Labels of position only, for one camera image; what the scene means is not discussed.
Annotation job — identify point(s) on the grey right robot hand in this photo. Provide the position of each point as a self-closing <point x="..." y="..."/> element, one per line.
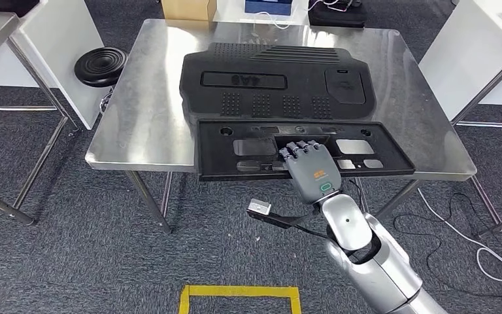
<point x="314" y="173"/>

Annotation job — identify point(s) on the black plastic licence plate frame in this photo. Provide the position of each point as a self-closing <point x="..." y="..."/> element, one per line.
<point x="216" y="151"/>

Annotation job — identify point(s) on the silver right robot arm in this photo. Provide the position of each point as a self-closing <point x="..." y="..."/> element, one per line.
<point x="376" y="268"/>

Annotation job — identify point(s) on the black plastic engine cover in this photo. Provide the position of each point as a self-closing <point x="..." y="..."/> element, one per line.
<point x="277" y="99"/>

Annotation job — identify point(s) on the yellow floor tape square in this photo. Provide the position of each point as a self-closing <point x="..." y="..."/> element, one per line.
<point x="238" y="291"/>

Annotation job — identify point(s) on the black bag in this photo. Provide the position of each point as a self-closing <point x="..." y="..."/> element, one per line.
<point x="337" y="17"/>

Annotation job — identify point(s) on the blue screen tablet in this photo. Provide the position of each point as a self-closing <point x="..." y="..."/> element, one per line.
<point x="268" y="6"/>

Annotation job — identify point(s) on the white partition panel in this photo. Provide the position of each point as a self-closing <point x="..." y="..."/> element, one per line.
<point x="463" y="56"/>
<point x="60" y="43"/>

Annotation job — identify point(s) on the brown cardboard box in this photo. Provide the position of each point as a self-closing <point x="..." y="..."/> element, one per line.
<point x="188" y="8"/>

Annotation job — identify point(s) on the black round stool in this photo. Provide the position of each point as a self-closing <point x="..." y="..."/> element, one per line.
<point x="101" y="67"/>

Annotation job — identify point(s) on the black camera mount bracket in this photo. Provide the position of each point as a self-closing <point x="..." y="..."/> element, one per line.
<point x="277" y="220"/>

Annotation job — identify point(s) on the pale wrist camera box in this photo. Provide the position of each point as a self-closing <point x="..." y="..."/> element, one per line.
<point x="259" y="206"/>

